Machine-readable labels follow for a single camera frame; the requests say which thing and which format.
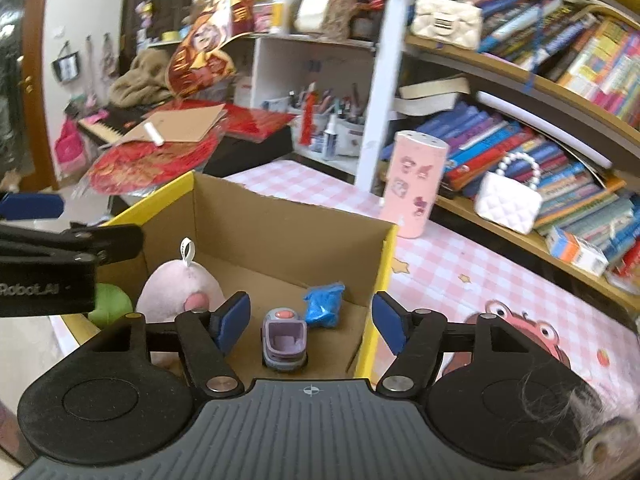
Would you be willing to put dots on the green plush toy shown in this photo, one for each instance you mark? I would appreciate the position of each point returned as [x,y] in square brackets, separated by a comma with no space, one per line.
[110,304]

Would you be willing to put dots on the cream quilted pearl purse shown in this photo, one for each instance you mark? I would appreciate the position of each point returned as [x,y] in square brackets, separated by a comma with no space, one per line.
[458,23]

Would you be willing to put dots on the pink pig plush toy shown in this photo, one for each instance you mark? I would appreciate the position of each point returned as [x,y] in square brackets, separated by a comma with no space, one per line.
[177,286]

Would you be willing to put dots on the brown cardboard sheet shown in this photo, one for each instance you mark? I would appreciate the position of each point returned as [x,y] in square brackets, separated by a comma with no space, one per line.
[176,126]

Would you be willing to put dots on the wooden bookshelf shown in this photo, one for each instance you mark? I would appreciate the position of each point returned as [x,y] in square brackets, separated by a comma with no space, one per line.
[564,110]

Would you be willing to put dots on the purple toy car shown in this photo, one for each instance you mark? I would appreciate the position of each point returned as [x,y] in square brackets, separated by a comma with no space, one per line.
[284,340]

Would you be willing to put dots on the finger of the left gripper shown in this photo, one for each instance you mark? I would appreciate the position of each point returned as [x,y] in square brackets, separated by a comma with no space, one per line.
[30,206]
[109,244]

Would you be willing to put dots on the black keyboard piano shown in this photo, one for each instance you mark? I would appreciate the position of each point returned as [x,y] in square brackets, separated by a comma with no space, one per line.
[110,124]

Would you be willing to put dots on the blue packet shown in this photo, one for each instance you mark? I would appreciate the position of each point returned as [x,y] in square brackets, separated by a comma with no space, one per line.
[323,305]

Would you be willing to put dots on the red gold fortune god decoration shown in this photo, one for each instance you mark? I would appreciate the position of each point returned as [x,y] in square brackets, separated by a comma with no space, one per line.
[200,61]

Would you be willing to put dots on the brown blanket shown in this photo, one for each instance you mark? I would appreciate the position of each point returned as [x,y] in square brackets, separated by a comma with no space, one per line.
[145,83]

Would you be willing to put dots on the pink cylindrical cup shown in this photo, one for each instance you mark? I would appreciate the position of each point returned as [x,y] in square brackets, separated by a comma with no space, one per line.
[412,182]

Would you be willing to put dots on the white quilted pearl purse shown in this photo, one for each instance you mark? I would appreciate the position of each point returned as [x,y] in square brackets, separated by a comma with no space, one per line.
[507,202]

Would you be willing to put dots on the orange white small box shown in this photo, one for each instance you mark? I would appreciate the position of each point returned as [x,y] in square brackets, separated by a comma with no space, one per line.
[575,251]

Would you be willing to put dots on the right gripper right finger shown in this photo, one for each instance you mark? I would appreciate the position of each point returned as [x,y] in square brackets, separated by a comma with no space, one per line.
[414,338]

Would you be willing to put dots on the yellow cardboard box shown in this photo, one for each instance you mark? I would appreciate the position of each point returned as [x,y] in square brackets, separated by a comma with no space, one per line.
[274,250]

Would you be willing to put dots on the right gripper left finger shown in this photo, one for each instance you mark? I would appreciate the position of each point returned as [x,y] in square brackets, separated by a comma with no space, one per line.
[206,339]

